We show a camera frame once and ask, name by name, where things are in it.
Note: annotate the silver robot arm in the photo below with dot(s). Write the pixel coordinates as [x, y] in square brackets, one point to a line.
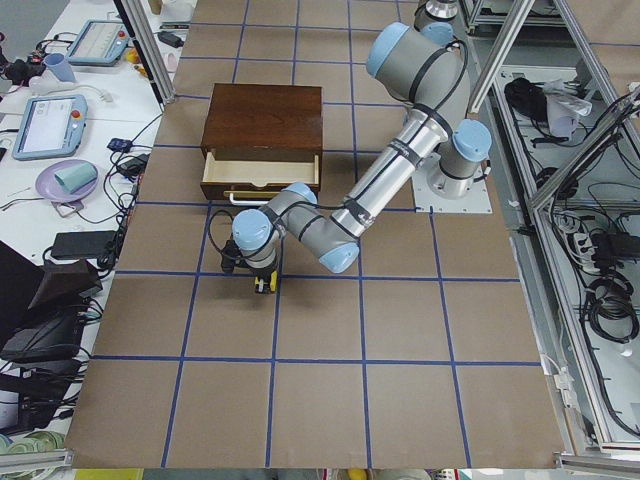
[424, 66]

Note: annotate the teal cup on plate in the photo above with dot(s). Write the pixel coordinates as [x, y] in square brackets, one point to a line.
[74, 177]

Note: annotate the aluminium frame post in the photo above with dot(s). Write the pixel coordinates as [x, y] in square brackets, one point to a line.
[136, 23]

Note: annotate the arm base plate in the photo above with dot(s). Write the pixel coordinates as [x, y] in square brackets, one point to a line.
[434, 192]

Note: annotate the light wooden drawer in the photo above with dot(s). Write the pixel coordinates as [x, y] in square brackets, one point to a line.
[258, 175]

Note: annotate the light blue plastic cup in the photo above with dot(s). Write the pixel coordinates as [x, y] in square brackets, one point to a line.
[58, 64]

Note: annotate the purple plate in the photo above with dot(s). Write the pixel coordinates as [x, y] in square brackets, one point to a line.
[48, 188]

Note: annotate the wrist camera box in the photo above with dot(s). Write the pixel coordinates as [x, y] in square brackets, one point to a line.
[231, 257]

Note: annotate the dark wooden drawer cabinet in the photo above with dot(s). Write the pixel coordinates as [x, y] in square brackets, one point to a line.
[263, 118]

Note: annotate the white drawer handle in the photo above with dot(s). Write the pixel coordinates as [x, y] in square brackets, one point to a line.
[237, 201]

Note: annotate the small blue black device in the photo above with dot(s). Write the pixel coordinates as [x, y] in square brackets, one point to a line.
[120, 145]

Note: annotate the upper teach pendant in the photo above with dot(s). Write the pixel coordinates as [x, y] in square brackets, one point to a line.
[99, 43]

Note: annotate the black power adapter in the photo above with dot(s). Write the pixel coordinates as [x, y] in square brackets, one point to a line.
[82, 245]

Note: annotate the lower teach pendant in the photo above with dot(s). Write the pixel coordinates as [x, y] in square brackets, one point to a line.
[51, 127]

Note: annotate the yellow wooden cube block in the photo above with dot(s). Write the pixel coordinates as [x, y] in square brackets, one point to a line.
[265, 284]

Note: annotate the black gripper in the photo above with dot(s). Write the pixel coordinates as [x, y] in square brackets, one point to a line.
[258, 273]

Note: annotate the teach pendant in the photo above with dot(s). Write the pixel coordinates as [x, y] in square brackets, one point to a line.
[99, 43]
[51, 127]

